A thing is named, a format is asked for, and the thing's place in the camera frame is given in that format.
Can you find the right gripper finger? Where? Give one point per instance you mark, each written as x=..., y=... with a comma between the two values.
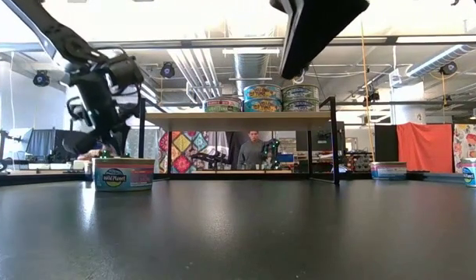
x=286, y=5
x=323, y=27

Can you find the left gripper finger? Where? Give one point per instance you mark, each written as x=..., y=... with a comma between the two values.
x=84, y=144
x=115, y=142

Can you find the teal yellow label tuna can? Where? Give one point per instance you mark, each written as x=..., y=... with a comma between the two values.
x=262, y=91
x=262, y=106

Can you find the Bumble Bee light tuna can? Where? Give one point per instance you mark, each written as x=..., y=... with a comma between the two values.
x=222, y=105

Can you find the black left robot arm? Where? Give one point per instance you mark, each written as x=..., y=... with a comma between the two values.
x=47, y=27

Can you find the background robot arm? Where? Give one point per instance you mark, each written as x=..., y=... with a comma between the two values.
x=212, y=157
x=272, y=153

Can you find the black screen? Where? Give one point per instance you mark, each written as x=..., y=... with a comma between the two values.
x=59, y=144

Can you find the grey blue partition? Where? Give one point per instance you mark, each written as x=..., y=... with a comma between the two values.
x=39, y=142

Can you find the white ceiling light bar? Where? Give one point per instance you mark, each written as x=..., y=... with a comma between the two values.
x=250, y=51

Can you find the black ceiling spotlight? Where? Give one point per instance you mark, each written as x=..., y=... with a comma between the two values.
x=40, y=78
x=167, y=71
x=449, y=68

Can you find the colourful patchwork quilt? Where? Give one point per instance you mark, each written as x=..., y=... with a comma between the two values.
x=182, y=148

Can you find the black hanging ceiling device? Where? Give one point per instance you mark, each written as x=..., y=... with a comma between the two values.
x=372, y=97

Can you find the white column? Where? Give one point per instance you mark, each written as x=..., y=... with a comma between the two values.
x=407, y=113

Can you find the white ceiling light strip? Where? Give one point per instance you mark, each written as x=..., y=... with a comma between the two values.
x=440, y=60

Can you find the black panel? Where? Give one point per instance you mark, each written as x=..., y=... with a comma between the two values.
x=386, y=142

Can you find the blue monitor screen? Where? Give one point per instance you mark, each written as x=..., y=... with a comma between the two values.
x=286, y=157

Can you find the person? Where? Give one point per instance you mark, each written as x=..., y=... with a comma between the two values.
x=251, y=153

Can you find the orange fabric panel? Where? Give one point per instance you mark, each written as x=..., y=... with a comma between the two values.
x=424, y=145

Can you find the colourful floral poster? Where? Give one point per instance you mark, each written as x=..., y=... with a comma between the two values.
x=469, y=140

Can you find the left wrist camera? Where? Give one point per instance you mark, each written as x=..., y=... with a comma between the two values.
x=125, y=72

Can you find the silver air duct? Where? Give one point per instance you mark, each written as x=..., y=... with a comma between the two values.
x=250, y=66

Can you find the grey overhead frame bar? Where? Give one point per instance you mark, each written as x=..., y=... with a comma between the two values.
x=164, y=43

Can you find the black aluminium table frame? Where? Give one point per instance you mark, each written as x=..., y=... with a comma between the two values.
x=222, y=177

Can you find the wooden shelf black frame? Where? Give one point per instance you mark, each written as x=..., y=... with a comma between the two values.
x=238, y=121

